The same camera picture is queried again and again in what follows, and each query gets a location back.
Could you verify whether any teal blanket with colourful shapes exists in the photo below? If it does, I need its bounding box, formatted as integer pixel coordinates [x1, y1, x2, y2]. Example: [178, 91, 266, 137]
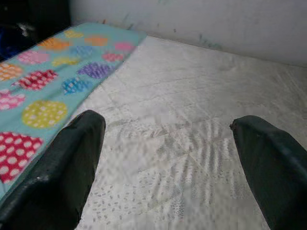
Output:
[0, 22, 147, 201]

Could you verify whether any white quilted mattress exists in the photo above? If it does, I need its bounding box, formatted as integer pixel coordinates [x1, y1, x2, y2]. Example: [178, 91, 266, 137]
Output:
[68, 35, 307, 230]

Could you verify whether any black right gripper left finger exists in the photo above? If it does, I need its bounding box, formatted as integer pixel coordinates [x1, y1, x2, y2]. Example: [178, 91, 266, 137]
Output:
[0, 109, 106, 230]

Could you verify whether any blue bag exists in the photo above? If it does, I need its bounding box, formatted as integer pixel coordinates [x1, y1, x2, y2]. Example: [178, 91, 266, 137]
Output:
[0, 25, 17, 58]

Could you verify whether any black bag with white print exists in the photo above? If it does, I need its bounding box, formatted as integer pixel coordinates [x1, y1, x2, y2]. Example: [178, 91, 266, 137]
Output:
[13, 21, 39, 46]

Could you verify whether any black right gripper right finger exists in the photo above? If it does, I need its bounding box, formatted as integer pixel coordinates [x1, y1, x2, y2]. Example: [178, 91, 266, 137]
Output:
[229, 115, 307, 230]

